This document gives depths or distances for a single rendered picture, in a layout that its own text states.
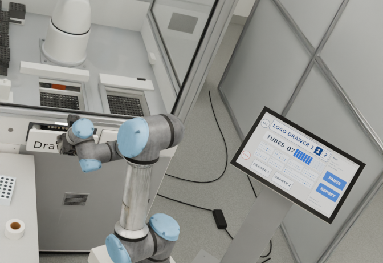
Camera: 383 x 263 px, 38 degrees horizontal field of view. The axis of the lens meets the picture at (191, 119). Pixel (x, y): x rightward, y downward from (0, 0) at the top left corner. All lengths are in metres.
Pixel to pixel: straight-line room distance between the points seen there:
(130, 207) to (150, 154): 0.21
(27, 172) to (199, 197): 1.60
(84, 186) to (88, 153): 0.70
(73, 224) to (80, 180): 0.32
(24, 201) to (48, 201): 0.46
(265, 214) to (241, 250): 0.28
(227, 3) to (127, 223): 0.95
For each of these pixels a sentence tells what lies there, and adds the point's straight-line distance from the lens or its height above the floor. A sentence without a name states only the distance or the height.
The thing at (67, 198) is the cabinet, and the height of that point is 0.47.
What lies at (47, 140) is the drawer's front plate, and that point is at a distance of 2.44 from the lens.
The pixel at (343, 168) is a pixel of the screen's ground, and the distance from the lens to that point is 2.56.
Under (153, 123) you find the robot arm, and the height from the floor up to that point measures 1.46.
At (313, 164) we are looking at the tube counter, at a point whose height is 1.11.
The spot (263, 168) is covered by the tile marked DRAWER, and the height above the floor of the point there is 1.01.
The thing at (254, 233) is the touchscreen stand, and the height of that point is 0.59.
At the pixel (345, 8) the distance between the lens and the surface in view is 3.57.
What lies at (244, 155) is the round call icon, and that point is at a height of 1.01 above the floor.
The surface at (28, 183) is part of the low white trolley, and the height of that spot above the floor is 0.76.
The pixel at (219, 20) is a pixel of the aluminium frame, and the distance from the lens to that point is 2.29.
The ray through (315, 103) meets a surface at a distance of 3.65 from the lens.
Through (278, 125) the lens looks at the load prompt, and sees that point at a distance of 2.56.
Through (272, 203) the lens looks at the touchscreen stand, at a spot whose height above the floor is 0.81.
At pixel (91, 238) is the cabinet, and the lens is 3.05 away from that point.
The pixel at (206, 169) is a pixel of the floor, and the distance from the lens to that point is 4.01.
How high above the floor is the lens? 2.47
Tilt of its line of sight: 34 degrees down
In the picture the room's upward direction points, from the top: 23 degrees clockwise
